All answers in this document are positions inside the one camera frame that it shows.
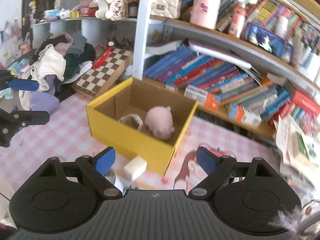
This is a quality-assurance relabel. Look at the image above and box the clear tape roll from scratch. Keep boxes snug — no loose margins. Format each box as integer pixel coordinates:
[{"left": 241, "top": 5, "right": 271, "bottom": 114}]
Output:
[{"left": 105, "top": 168, "right": 124, "bottom": 193}]

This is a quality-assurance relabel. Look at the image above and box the pink plush pig toy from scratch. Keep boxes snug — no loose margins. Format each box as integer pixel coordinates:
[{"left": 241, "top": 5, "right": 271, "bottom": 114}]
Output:
[{"left": 144, "top": 106, "right": 175, "bottom": 140}]

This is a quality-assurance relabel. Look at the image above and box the white sponge block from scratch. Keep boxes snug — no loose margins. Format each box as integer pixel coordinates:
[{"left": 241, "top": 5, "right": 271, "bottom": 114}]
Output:
[{"left": 123, "top": 156, "right": 147, "bottom": 181}]

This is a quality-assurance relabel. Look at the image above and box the pile of clothes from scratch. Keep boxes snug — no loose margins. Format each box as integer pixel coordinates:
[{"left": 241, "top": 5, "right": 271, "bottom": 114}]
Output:
[{"left": 19, "top": 33, "right": 96, "bottom": 113}]

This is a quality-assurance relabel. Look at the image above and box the small orange white box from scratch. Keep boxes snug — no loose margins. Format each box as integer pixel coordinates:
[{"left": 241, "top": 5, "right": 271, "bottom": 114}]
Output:
[{"left": 228, "top": 103, "right": 262, "bottom": 127}]

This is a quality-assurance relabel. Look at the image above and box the yellow cardboard box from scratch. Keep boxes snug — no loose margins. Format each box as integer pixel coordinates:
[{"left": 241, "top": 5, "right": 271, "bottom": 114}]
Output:
[{"left": 86, "top": 77, "right": 197, "bottom": 175}]

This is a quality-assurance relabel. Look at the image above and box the white orange usmile box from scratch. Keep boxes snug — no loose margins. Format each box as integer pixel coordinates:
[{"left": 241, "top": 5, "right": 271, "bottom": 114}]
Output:
[{"left": 184, "top": 85, "right": 221, "bottom": 110}]

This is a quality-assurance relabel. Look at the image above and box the wooden chessboard box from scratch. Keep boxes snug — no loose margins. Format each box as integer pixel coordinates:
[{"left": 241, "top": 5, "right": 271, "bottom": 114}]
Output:
[{"left": 72, "top": 46, "right": 133, "bottom": 100}]

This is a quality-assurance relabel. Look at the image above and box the row of leaning books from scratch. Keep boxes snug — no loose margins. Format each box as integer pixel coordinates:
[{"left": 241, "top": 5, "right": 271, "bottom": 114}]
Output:
[{"left": 144, "top": 41, "right": 291, "bottom": 122}]

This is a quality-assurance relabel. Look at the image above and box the red plastic toy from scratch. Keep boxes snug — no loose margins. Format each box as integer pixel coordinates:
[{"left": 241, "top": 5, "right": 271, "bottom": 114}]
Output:
[{"left": 92, "top": 47, "right": 112, "bottom": 69}]

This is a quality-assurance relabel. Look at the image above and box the small red white box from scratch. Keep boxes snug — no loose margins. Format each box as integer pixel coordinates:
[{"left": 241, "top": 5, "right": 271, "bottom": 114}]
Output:
[{"left": 165, "top": 84, "right": 178, "bottom": 92}]

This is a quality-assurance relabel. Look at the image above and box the white floral plush toy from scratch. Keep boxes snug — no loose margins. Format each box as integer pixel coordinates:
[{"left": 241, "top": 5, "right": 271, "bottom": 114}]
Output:
[{"left": 93, "top": 0, "right": 130, "bottom": 21}]

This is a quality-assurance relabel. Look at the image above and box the smartphone with lit screen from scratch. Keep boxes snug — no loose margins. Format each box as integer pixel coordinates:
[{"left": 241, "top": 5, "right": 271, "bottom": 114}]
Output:
[{"left": 244, "top": 23, "right": 286, "bottom": 58}]

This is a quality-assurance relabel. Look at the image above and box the pink lotion bottle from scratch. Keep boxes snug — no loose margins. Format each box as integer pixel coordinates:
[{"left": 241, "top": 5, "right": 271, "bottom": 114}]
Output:
[{"left": 228, "top": 0, "right": 247, "bottom": 38}]

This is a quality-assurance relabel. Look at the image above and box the white quilted handbag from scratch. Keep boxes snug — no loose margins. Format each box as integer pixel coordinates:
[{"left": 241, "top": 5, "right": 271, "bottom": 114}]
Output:
[{"left": 150, "top": 0, "right": 181, "bottom": 19}]

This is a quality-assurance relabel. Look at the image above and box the pink cylindrical cup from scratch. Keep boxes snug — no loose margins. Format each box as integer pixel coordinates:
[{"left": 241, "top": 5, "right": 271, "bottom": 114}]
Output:
[{"left": 189, "top": 0, "right": 221, "bottom": 30}]

